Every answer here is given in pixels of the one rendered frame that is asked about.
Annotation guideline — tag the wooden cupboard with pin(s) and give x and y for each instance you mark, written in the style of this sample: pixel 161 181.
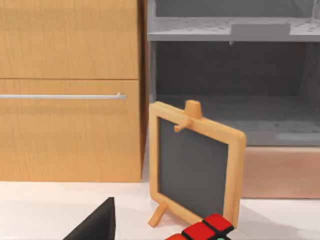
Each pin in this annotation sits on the wooden cupboard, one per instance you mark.
pixel 72 90

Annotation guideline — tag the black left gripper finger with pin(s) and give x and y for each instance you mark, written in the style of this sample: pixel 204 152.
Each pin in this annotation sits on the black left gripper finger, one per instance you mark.
pixel 100 222

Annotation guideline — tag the pale wooden drawer front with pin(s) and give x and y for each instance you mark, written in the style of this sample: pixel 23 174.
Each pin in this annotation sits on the pale wooden drawer front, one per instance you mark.
pixel 282 172

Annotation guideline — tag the wooden framed blackboard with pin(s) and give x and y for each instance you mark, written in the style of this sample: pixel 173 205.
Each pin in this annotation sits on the wooden framed blackboard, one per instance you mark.
pixel 192 165

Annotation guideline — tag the grey cabinet with dark inside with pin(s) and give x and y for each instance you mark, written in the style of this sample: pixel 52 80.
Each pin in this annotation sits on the grey cabinet with dark inside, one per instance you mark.
pixel 232 75

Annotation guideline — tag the plain wooden drawer front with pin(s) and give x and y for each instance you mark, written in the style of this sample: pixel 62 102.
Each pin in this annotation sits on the plain wooden drawer front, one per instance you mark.
pixel 67 37

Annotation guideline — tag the red puzzle cube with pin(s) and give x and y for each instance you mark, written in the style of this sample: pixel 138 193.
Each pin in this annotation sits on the red puzzle cube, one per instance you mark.
pixel 207 228

